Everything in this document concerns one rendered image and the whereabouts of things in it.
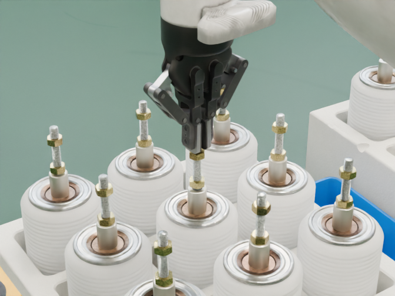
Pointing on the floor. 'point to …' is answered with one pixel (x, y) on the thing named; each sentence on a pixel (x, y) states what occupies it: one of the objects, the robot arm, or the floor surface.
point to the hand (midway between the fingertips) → (197, 133)
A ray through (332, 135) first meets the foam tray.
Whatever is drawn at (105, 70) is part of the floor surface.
